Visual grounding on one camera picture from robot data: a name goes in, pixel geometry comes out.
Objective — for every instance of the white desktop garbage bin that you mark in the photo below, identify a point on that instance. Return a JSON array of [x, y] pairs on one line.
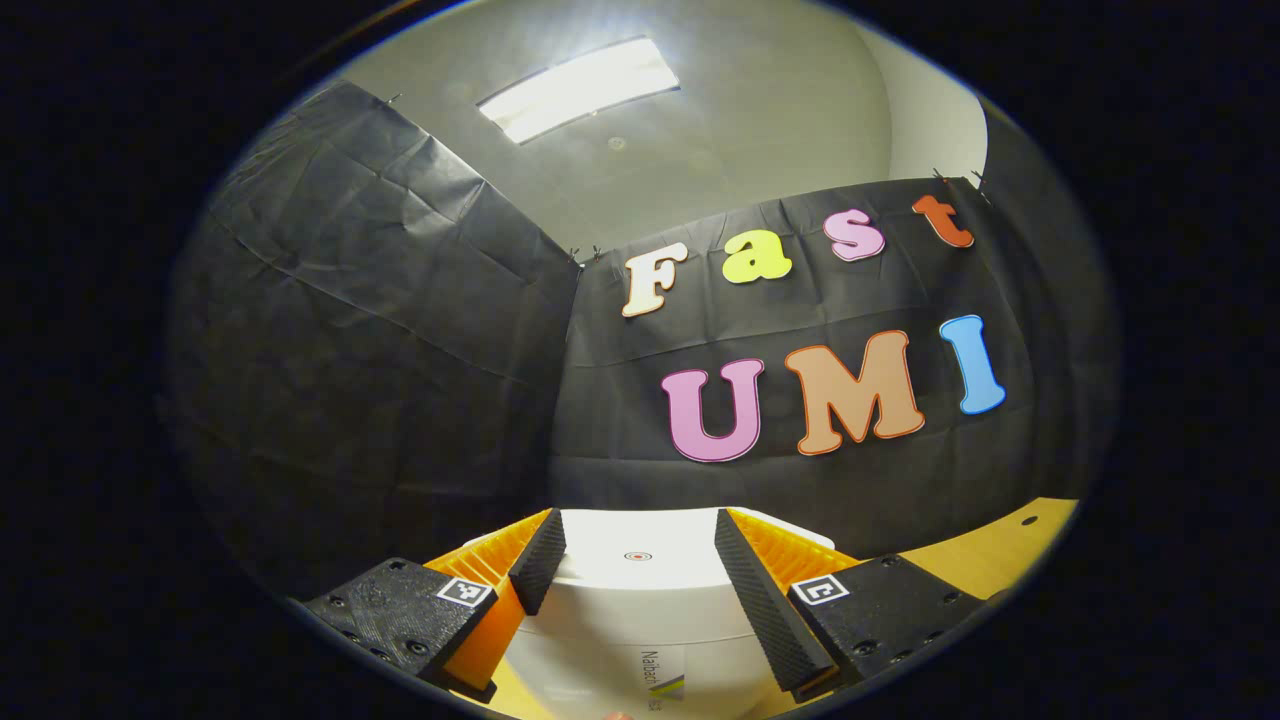
[[640, 600]]

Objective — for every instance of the black backdrop cloth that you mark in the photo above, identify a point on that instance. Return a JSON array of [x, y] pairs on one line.
[[400, 400]]

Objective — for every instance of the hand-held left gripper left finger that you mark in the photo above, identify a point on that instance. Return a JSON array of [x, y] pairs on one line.
[[538, 565]]

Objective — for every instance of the rectangular ceiling light panel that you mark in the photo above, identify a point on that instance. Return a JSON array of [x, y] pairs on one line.
[[578, 90]]

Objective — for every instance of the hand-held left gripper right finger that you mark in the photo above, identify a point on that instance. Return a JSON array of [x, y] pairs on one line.
[[770, 610]]

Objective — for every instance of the wooden desktop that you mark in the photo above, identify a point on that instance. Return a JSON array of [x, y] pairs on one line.
[[980, 560]]

